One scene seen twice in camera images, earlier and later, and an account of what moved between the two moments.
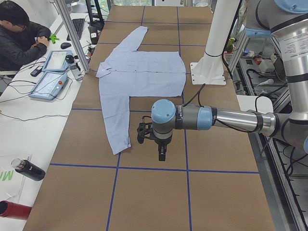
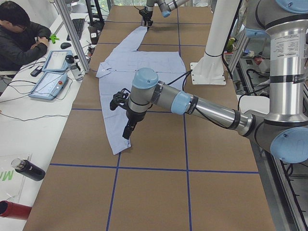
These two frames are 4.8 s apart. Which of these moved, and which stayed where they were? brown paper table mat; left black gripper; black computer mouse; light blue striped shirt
Moved: left black gripper
Stayed: light blue striped shirt; black computer mouse; brown paper table mat
